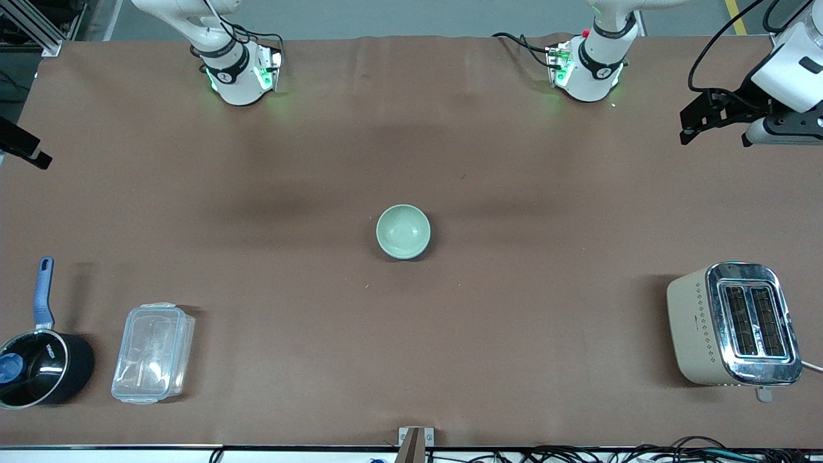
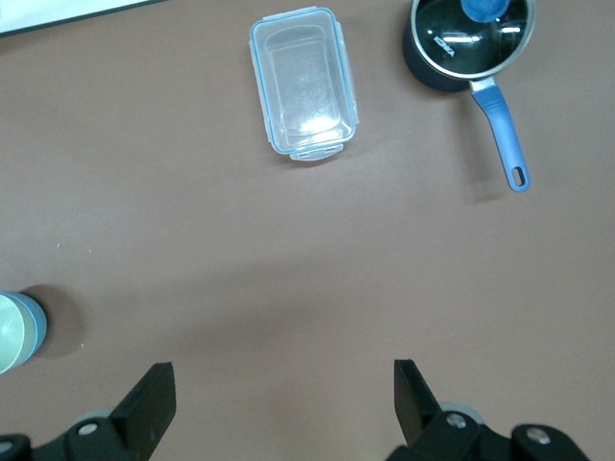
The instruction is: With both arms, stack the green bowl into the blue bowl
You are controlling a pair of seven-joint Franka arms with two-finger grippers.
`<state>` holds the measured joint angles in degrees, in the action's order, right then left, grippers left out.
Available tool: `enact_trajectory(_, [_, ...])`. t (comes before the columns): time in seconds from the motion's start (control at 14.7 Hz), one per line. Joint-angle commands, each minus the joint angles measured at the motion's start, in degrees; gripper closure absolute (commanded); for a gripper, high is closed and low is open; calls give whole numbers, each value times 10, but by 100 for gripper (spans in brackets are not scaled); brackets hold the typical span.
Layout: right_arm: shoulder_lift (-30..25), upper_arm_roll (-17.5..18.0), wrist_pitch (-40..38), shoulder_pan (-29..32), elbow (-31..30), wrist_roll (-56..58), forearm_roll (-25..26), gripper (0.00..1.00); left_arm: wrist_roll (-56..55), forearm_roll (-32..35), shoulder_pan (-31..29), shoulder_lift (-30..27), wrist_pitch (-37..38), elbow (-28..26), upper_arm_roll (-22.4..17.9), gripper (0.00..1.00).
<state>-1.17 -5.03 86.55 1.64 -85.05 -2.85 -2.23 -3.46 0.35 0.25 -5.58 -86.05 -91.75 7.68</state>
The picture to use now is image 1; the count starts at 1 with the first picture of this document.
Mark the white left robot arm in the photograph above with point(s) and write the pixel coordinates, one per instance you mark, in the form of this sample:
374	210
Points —
794	64

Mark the green bowl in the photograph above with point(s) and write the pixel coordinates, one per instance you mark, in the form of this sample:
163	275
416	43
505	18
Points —
403	230

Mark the clear plastic food container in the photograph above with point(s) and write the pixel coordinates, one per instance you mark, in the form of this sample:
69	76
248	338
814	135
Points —
153	352

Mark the metal table edge bracket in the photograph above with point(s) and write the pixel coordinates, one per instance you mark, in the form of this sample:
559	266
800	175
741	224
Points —
416	440

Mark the brown table cover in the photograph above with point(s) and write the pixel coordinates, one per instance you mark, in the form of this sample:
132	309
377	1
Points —
514	321

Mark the blue bowl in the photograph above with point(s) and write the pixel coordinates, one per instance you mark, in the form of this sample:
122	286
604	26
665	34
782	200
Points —
405	258

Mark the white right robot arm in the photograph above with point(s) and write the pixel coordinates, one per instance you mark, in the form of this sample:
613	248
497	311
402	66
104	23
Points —
225	64

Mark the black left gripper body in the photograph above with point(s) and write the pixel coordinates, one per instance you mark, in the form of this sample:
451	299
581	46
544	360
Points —
748	98

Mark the cream and chrome two-slot toaster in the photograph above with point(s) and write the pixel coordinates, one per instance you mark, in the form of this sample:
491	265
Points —
694	328

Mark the glass lid with blue knob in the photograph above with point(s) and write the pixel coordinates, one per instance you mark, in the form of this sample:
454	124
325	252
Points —
32	370

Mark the aluminium frame profile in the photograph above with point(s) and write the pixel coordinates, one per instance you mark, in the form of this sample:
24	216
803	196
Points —
38	26

